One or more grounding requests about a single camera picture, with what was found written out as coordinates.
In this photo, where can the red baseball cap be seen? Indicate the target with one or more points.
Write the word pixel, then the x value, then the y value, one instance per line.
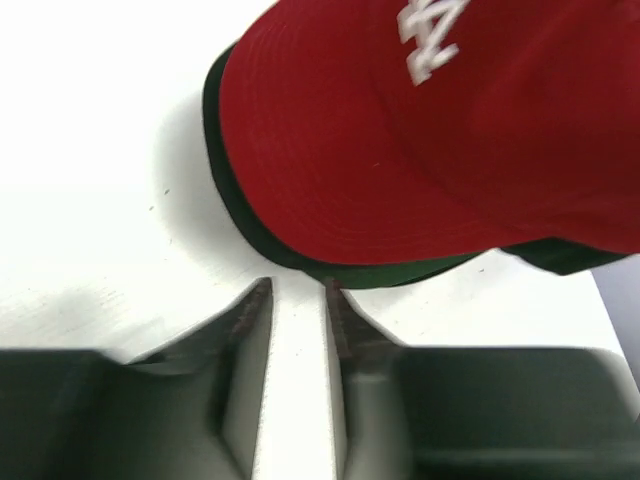
pixel 375 132

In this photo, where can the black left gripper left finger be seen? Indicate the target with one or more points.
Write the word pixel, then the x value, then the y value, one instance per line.
pixel 188 410

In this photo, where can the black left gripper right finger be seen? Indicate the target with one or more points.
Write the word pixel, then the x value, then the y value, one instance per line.
pixel 412 412

